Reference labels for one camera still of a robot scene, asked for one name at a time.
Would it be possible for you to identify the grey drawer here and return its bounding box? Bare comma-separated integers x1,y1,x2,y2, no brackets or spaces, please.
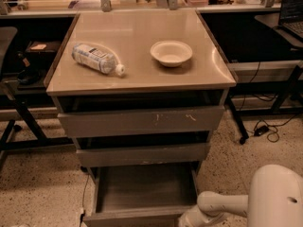
83,163,197,227
59,90,224,138
77,131,210,167

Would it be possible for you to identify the grey drawer cabinet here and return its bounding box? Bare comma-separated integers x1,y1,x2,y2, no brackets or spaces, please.
43,9,239,182

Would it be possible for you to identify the grey bottom drawer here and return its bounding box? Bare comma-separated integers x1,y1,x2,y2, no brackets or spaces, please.
83,163,197,227

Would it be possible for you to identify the black power adapter with cable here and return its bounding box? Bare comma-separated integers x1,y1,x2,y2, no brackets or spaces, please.
253,120,279,143

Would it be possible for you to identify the grey middle drawer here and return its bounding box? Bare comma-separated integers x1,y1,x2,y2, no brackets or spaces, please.
77,131,210,167

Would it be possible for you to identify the black laptop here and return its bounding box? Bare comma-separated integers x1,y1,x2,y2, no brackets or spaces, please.
278,0,303,40

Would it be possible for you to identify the black box with label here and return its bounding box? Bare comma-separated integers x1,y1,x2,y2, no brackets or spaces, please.
26,41,61,53

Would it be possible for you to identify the white paper bowl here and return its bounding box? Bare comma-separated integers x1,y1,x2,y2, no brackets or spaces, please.
150,41,193,67

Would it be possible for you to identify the grey top drawer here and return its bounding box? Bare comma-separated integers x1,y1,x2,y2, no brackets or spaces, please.
59,90,224,138

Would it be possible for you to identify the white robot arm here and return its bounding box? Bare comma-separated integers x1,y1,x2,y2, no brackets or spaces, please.
178,165,303,227

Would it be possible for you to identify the clear plastic water bottle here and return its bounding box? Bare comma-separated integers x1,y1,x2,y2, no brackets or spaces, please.
72,44,125,77

